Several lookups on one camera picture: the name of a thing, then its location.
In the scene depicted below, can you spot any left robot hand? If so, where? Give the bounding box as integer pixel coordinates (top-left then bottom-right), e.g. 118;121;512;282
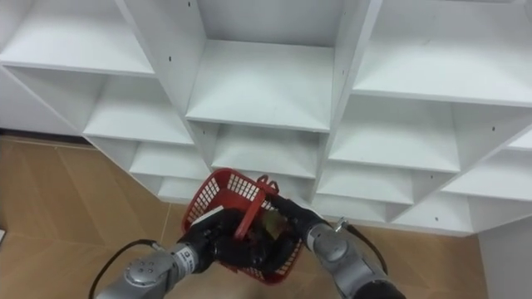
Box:
177;206;268;275

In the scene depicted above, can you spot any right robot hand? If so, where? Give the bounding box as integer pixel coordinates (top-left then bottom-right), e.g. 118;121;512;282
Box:
265;194;330;272

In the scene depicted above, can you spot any green soft toy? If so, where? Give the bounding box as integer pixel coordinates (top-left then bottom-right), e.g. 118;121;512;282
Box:
259;209;290;242

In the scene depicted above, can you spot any red plastic basket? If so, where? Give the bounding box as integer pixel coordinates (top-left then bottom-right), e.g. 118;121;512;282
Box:
181;167;305;286

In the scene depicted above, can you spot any white shelf unit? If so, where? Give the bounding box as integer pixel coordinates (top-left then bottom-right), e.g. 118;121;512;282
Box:
0;0;532;238

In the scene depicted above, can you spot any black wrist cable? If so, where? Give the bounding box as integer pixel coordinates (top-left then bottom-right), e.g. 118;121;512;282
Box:
332;216;390;276
87;238;165;299

